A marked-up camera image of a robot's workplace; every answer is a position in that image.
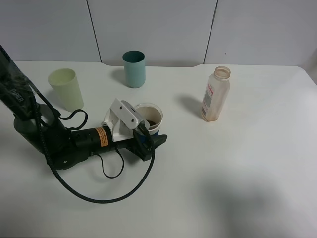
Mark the black left camera cable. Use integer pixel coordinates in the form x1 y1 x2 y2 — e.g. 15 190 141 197
29 84 157 204

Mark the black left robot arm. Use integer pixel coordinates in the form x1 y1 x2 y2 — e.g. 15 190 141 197
0 48 167 174

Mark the teal plastic cup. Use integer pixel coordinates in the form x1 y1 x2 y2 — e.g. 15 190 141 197
122 51 146 88

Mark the glass cup with blue sleeve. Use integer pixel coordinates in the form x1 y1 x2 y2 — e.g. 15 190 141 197
134 103 163 135

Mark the pale green plastic cup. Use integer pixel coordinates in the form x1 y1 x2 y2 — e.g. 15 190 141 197
48 68 84 112

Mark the clear plastic drink bottle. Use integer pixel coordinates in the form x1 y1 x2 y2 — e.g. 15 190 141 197
201 66 231 121

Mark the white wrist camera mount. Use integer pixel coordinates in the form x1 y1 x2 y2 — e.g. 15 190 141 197
102 98 150 142

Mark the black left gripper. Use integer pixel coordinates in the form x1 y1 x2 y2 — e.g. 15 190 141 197
71 126 167 161

